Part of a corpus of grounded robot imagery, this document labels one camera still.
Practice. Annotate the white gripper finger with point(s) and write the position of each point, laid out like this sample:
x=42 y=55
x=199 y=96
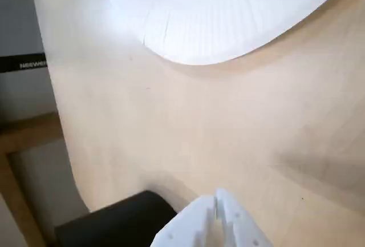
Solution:
x=185 y=224
x=239 y=230

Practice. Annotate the black pot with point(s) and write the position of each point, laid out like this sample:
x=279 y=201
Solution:
x=114 y=224

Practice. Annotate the white paper plate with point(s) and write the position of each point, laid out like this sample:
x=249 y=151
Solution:
x=214 y=16

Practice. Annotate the light wooden frame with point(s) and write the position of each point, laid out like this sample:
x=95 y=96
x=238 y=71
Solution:
x=28 y=133

